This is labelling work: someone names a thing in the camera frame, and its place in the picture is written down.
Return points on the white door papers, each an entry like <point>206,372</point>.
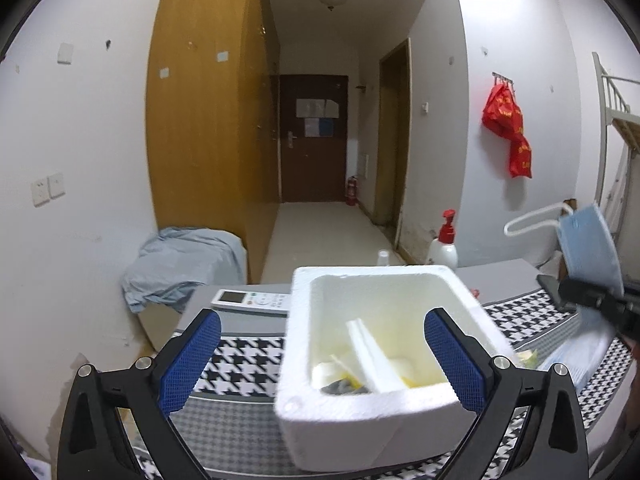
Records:
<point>317,107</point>

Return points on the red plastic bag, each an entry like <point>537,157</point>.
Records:
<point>505,115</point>

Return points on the white red pump bottle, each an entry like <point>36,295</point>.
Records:
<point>444,252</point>

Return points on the white foam sheet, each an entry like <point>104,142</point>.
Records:
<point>372,355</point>

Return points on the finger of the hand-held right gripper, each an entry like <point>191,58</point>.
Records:
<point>590,300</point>

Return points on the grey sock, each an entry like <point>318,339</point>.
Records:
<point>340,387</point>

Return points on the clear plastic cup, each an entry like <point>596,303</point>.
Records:
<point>383,258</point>

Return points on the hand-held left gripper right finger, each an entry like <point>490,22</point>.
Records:
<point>457,355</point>

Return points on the dark brown entrance door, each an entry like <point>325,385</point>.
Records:
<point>315,170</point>

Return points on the pale blue cloth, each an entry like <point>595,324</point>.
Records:
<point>180,265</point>

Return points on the white foam box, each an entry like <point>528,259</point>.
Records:
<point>350,425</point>

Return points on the black white houndstooth mat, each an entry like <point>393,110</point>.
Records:
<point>240,360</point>

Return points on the white blank wall plate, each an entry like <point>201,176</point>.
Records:
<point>65,53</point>

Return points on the white remote control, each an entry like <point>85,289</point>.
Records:
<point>250,301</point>

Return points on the white metal bunk bed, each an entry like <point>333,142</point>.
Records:
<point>617,110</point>

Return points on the wooden side door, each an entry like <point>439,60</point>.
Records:
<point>395,150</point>

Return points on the green yellow packet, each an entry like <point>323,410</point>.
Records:
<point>527,357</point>

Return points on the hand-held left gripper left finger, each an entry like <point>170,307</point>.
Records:
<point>192,355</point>

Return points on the red fire extinguisher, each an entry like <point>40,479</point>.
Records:
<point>352,192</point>

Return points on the metal wall hook rack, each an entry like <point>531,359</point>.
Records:
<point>502,78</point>

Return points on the white wall switch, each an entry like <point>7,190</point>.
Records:
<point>56,185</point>

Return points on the white wall socket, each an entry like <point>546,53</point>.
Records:
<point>40,192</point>

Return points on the blue white door paper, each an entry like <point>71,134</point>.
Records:
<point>318,127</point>

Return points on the blue face mask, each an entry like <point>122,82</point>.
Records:
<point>590,250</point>

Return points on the wooden wardrobe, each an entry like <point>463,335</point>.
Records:
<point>205,135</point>

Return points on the yellow foam fruit net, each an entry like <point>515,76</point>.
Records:
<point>420,375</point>

